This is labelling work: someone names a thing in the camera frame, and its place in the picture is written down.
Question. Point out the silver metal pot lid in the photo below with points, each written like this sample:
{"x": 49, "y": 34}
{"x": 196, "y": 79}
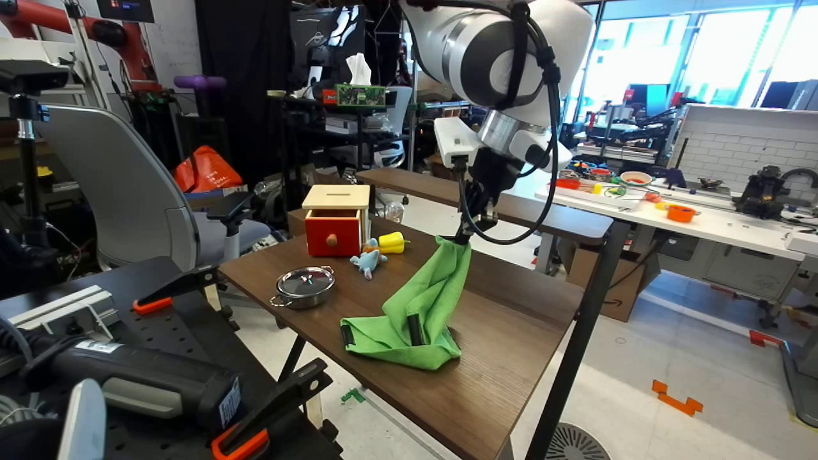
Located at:
{"x": 302, "y": 287}

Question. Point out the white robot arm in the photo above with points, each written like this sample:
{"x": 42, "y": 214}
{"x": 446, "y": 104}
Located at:
{"x": 510, "y": 57}

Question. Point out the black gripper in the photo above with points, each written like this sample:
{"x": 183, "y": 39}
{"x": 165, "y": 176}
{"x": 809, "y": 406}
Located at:
{"x": 482, "y": 186}

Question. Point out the black perforated breadboard table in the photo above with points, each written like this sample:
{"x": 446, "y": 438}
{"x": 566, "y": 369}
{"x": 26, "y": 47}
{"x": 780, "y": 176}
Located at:
{"x": 151, "y": 388}

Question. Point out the black camera on tripod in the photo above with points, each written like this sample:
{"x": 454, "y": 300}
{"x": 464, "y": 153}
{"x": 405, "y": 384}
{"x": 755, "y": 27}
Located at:
{"x": 23, "y": 80}

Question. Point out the yellow toy cup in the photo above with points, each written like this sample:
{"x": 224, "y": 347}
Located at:
{"x": 392, "y": 243}

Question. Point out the red wooden drawer box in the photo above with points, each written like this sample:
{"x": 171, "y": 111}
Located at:
{"x": 336, "y": 220}

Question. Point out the green cloth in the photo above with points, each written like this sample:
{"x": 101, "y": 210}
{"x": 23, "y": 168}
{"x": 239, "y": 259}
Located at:
{"x": 414, "y": 320}

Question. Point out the light blue toy figure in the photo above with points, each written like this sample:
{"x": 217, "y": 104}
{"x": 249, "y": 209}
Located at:
{"x": 369, "y": 259}

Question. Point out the grey office chair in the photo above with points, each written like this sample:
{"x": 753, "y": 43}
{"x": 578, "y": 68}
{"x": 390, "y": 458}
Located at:
{"x": 136, "y": 206}

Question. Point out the orange black bar clamp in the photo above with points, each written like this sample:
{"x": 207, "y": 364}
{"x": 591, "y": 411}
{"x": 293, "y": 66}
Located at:
{"x": 160, "y": 300}

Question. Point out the orange bag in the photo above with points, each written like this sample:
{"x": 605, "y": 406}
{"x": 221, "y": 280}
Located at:
{"x": 206, "y": 173}

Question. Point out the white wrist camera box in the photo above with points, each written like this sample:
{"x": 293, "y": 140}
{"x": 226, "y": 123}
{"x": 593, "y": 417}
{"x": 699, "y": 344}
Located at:
{"x": 455, "y": 141}

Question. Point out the white workbench with clutter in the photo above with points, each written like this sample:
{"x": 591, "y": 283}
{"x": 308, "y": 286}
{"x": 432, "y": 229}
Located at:
{"x": 681, "y": 214}

